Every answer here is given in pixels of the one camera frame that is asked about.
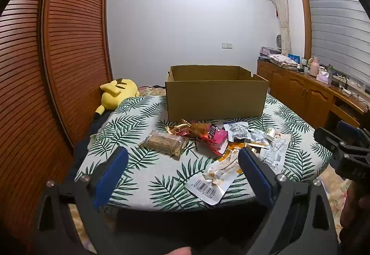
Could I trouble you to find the silver packet with blue strip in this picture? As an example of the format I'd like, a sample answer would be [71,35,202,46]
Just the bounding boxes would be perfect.
[223,120,250,143]

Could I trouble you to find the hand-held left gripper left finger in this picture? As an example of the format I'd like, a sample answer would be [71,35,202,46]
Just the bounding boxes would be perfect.
[35,146,130,255]

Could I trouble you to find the white packet with barcode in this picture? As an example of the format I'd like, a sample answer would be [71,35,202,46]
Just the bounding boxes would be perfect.
[185,149,243,205]

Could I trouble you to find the pink thermos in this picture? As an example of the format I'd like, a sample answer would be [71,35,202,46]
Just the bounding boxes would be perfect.
[309,57,320,77]

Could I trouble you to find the beige curtain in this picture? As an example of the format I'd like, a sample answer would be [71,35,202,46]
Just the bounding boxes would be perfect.
[267,0,293,57]

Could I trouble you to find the wooden window frame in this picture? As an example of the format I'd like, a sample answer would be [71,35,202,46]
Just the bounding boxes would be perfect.
[295,0,313,63]

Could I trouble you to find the white power strip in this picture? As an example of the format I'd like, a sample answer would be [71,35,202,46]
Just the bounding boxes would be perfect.
[339,85,361,98]

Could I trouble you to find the yellow plush toy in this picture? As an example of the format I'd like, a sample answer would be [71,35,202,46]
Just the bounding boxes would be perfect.
[93,78,140,121]

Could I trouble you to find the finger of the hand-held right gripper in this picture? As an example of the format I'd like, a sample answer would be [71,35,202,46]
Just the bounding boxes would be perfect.
[314,127,352,158]
[337,120,370,147]

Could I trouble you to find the small beige snack packet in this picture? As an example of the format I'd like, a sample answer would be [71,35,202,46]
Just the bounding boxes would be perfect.
[266,124,280,140]

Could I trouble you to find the orange snack packet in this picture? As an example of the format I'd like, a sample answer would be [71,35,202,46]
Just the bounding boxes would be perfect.
[217,141,265,162]

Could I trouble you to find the dark blue blanket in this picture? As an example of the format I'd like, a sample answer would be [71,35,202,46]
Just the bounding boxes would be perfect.
[72,110,111,176]

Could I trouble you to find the grey window blind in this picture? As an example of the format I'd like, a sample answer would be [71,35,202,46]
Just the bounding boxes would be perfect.
[303,0,370,86]

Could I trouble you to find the pink snack packet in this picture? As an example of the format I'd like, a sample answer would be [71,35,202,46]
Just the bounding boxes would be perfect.
[199,125,229,156]

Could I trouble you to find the gold candy wrappers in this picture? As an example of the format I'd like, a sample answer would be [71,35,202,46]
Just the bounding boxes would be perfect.
[165,120,192,136]

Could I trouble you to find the silver packet with orange label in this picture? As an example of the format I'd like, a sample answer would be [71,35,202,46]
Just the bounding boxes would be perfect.
[247,128,268,145]

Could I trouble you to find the clear cereal bar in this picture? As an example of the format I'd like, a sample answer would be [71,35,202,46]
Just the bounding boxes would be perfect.
[139,130,189,159]

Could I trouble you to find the brown cardboard box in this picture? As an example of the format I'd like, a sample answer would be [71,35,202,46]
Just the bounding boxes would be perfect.
[165,65,269,123]

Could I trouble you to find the folded floral cloth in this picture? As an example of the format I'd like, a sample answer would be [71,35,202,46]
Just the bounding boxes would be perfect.
[267,54,299,67]

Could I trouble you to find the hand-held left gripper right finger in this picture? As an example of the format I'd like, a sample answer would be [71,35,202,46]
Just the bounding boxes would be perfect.
[238,146,339,255]

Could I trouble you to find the wooden cabinet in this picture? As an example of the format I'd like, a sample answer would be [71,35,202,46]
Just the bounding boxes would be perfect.
[257,59,370,129]

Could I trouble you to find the long white snack packet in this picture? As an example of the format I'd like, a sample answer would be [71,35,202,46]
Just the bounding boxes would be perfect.
[258,133,291,174]

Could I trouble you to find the person's right hand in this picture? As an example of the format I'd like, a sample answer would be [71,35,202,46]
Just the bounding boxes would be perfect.
[339,183,370,234]

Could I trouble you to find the floral bed sheet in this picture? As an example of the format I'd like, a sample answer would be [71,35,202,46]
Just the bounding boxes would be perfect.
[65,86,352,255]

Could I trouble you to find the person's left hand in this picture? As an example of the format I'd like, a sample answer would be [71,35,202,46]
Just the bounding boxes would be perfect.
[157,247,192,255]

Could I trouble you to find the wooden louvered wardrobe door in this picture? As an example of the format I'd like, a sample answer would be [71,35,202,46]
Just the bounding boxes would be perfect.
[0,0,76,247]
[40,0,114,152]

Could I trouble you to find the purple grey cloth pile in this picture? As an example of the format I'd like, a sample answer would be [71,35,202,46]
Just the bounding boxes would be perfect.
[260,46,278,57]

